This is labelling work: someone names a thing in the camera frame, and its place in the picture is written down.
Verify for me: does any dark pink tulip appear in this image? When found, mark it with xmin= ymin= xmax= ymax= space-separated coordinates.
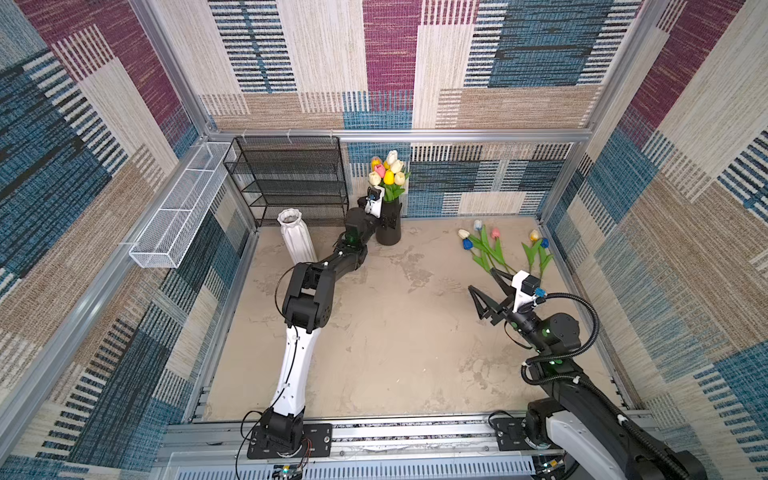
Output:
xmin=490 ymin=227 xmax=515 ymax=274

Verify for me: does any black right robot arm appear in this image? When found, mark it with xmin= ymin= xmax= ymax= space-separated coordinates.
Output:
xmin=468 ymin=269 xmax=707 ymax=479

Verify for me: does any small blue tulip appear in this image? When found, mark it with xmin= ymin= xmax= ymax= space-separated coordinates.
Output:
xmin=538 ymin=238 xmax=553 ymax=279

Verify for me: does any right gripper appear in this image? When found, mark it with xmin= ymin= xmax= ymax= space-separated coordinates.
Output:
xmin=468 ymin=267 xmax=548 ymax=354

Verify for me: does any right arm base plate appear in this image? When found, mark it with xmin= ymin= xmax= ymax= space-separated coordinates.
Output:
xmin=488 ymin=415 xmax=551 ymax=452

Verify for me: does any white ribbed ceramic vase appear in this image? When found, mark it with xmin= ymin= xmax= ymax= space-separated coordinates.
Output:
xmin=277 ymin=208 xmax=318 ymax=264

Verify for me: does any black cylindrical vase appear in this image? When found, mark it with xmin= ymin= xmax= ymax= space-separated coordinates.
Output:
xmin=376 ymin=199 xmax=402 ymax=246

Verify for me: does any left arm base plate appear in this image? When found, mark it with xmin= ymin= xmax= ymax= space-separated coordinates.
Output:
xmin=246 ymin=423 xmax=333 ymax=460

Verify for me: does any light pink tulip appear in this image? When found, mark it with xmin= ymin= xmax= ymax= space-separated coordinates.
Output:
xmin=392 ymin=160 xmax=409 ymax=199

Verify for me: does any white wire mesh basket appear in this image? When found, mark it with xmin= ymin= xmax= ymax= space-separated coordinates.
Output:
xmin=129 ymin=142 xmax=229 ymax=269

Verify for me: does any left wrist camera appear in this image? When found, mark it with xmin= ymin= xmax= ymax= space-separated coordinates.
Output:
xmin=363 ymin=186 xmax=386 ymax=218

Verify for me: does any aluminium front rail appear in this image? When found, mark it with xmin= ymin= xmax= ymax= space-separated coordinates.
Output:
xmin=150 ymin=411 xmax=592 ymax=479

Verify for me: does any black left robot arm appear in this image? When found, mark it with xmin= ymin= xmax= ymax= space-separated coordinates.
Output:
xmin=250 ymin=207 xmax=380 ymax=456

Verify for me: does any black wire shelf rack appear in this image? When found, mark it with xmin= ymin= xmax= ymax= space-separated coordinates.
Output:
xmin=223 ymin=136 xmax=349 ymax=226

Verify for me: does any cream yellow tulip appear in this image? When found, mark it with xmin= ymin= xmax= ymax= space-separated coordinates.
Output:
xmin=522 ymin=230 xmax=542 ymax=273

